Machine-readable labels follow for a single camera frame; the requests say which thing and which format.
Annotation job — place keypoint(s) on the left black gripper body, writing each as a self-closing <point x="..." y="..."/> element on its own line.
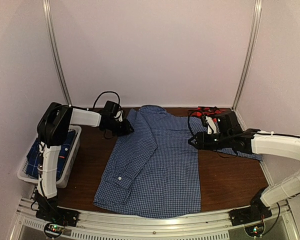
<point x="117" y="129"/>

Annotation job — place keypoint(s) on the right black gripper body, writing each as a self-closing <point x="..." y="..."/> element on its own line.
<point x="223" y="141"/>

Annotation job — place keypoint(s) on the blue small-check long sleeve shirt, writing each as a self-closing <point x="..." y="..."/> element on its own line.
<point x="154" y="172"/>

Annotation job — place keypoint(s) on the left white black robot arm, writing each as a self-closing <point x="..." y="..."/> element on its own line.
<point x="53" y="129"/>

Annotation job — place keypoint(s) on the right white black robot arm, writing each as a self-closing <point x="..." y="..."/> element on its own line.
<point x="255" y="141"/>

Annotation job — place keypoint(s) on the red black plaid shirt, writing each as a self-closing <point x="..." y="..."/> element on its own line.
<point x="207" y="111"/>

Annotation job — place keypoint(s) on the white plastic laundry basket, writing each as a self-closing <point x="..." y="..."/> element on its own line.
<point x="63" y="181"/>

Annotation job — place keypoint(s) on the dark blue plaid shirt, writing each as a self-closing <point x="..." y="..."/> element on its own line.
<point x="33" y="156"/>

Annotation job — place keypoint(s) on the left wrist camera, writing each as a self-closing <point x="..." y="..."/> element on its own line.
<point x="120" y="116"/>

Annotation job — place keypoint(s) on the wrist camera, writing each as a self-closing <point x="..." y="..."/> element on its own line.
<point x="120" y="116"/>
<point x="211" y="125"/>

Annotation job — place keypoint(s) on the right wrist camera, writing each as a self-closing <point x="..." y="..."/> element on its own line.
<point x="211" y="125"/>

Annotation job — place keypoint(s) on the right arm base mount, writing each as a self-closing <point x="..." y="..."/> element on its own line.
<point x="256" y="212"/>

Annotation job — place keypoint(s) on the front aluminium frame rail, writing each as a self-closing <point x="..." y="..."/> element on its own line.
<point x="213" y="225"/>

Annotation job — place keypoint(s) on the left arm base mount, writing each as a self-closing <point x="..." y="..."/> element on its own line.
<point x="49" y="211"/>

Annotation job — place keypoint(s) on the right aluminium frame post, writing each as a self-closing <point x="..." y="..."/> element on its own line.
<point x="253" y="36"/>

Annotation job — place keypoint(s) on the aluminium frame post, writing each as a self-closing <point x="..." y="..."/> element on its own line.
<point x="54" y="50"/>
<point x="253" y="36"/>

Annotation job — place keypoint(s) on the left aluminium frame post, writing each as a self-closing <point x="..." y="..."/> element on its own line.
<point x="54" y="50"/>

